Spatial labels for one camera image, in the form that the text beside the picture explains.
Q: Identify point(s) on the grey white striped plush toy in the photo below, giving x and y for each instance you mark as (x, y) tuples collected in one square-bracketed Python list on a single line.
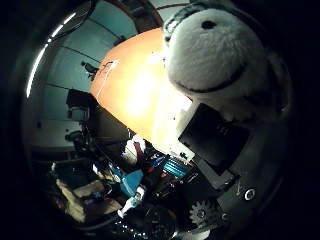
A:
[(213, 53)]

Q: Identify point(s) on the blue striped panel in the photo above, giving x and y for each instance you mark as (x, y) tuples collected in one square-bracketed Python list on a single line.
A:
[(176, 168)]

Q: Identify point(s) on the blue plastic object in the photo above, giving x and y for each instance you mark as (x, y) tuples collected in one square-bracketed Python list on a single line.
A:
[(131, 182)]

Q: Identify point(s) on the white bottle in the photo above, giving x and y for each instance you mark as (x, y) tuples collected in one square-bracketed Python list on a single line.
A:
[(130, 201)]

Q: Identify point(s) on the cardboard box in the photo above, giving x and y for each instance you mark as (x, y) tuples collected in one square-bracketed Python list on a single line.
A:
[(83, 200)]

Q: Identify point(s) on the ceiling light strip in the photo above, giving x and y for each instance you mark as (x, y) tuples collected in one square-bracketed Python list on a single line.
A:
[(35, 66)]

